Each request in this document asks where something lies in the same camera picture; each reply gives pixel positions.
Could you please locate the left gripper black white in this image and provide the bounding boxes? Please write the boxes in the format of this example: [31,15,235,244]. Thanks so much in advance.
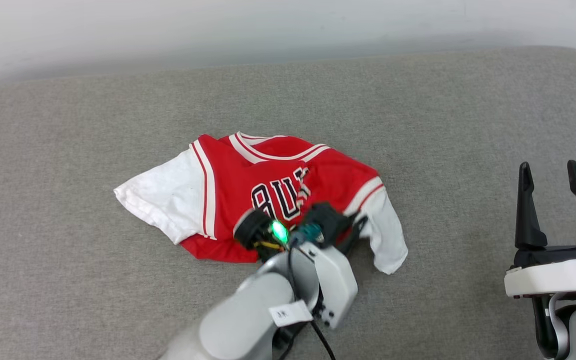
[233,209,359,330]

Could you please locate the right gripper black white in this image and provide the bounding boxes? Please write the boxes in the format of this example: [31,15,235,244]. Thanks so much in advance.
[504,159,576,300]

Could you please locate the red white basketball jersey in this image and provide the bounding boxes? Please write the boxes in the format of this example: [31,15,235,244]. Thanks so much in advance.
[113,131,409,275]

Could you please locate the white paper label tag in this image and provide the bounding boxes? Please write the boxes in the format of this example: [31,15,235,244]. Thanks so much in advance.
[269,299,314,328]

